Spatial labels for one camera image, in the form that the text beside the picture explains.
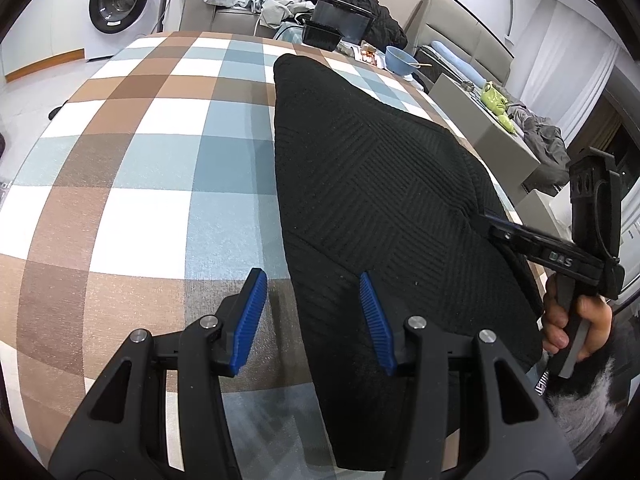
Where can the grey cabinet box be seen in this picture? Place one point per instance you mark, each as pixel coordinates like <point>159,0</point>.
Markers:
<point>505,154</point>

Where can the black slipper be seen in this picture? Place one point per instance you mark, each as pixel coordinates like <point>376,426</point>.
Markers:
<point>54,112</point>

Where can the checkered table cloth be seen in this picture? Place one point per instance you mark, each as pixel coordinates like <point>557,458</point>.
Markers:
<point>142,205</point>

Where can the black jacket on sofa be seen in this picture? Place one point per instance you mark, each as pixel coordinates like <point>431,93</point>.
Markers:
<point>384,30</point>

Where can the green plush toy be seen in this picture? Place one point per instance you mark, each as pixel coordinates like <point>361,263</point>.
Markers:
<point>496,103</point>

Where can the right hand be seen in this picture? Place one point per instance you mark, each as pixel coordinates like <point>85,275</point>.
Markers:
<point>555,319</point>

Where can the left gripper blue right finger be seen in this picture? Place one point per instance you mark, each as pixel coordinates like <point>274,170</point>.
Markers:
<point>506,429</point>

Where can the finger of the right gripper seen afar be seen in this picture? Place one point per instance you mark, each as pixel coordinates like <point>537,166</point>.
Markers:
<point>499,231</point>

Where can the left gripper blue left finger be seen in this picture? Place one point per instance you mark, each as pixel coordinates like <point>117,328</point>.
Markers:
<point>119,429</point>

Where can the black knit sweater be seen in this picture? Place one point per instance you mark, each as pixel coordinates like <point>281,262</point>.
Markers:
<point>364,186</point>

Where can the blue pillow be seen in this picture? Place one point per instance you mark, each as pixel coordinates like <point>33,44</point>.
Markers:
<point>463,67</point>

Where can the grey sofa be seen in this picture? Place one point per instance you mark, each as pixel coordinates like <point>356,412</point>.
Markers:
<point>235,5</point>

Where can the white washing machine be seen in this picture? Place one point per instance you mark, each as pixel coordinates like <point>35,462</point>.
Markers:
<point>113,24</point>

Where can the blue bowl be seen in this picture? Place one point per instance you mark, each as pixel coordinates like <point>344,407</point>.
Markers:
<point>400,62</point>

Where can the small black tray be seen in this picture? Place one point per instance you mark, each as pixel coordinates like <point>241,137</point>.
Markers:
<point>320,37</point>

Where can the black storage box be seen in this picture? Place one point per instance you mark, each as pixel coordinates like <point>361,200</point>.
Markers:
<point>352,22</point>

